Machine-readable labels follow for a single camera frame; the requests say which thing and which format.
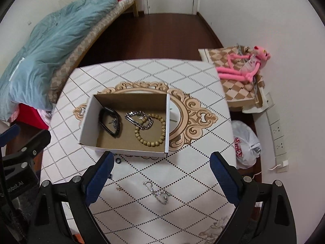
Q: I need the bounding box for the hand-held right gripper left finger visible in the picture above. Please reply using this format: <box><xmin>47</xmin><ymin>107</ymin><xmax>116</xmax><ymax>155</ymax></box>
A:
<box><xmin>27</xmin><ymin>151</ymin><xmax>115</xmax><ymax>244</ymax></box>

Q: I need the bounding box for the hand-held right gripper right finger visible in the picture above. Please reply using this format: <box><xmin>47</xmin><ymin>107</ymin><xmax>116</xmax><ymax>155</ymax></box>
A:
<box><xmin>210</xmin><ymin>151</ymin><xmax>297</xmax><ymax>244</ymax></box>

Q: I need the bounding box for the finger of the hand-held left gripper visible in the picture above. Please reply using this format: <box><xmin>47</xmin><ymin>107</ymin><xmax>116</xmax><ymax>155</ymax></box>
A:
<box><xmin>2</xmin><ymin>130</ymin><xmax>52</xmax><ymax>169</ymax></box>
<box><xmin>0</xmin><ymin>124</ymin><xmax>21</xmax><ymax>147</ymax></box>

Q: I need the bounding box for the white cardboard box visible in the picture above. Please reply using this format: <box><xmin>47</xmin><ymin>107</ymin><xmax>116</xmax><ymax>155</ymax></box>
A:
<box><xmin>77</xmin><ymin>93</ymin><xmax>170</xmax><ymax>158</ymax></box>

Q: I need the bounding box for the thin silver chain necklace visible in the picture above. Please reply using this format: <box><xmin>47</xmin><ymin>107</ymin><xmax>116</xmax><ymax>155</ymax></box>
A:
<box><xmin>143</xmin><ymin>181</ymin><xmax>172</xmax><ymax>205</ymax></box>

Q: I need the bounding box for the red cloth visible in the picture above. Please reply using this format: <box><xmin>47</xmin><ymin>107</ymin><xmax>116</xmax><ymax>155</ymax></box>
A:
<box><xmin>10</xmin><ymin>103</ymin><xmax>50</xmax><ymax>130</ymax></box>

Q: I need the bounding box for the white plastic bag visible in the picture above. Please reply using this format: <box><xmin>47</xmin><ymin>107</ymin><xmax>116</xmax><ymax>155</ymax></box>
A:
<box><xmin>231</xmin><ymin>120</ymin><xmax>262</xmax><ymax>169</ymax></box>

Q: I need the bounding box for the white power strip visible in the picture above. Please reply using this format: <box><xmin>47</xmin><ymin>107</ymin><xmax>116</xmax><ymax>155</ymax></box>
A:
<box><xmin>269</xmin><ymin>118</ymin><xmax>287</xmax><ymax>157</ymax></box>

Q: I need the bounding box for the brown checkered cushion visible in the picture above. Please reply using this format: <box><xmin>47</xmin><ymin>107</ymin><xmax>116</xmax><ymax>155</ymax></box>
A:
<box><xmin>198</xmin><ymin>45</ymin><xmax>266</xmax><ymax>107</ymax></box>

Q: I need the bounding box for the checkered bed mattress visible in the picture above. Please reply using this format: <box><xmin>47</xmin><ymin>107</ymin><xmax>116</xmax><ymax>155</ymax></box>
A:
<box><xmin>47</xmin><ymin>0</ymin><xmax>138</xmax><ymax>111</ymax></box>

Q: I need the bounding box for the light blue duvet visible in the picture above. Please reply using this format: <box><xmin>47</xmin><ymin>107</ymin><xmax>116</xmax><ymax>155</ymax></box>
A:
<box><xmin>0</xmin><ymin>0</ymin><xmax>140</xmax><ymax>121</ymax></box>

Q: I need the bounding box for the pink plush toy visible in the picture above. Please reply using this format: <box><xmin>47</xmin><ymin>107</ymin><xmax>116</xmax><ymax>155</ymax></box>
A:
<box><xmin>216</xmin><ymin>45</ymin><xmax>271</xmax><ymax>83</ymax></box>

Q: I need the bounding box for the black bracelet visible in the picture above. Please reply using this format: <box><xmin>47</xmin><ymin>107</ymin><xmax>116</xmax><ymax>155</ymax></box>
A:
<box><xmin>99</xmin><ymin>107</ymin><xmax>122</xmax><ymax>138</ymax></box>

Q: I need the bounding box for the wooden bead bracelet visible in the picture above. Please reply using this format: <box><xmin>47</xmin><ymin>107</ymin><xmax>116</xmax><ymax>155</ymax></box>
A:
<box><xmin>134</xmin><ymin>113</ymin><xmax>167</xmax><ymax>147</ymax></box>

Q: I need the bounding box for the white charger with cable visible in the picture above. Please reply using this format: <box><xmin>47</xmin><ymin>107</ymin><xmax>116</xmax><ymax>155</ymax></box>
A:
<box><xmin>269</xmin><ymin>158</ymin><xmax>289</xmax><ymax>174</ymax></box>

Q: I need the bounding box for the silver chain bracelet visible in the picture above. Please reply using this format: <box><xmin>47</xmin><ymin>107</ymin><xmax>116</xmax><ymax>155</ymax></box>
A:
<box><xmin>124</xmin><ymin>110</ymin><xmax>154</xmax><ymax>131</ymax></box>

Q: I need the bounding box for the wooden bed frame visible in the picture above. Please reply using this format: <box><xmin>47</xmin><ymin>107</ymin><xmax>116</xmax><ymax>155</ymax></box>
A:
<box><xmin>81</xmin><ymin>0</ymin><xmax>140</xmax><ymax>64</ymax></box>

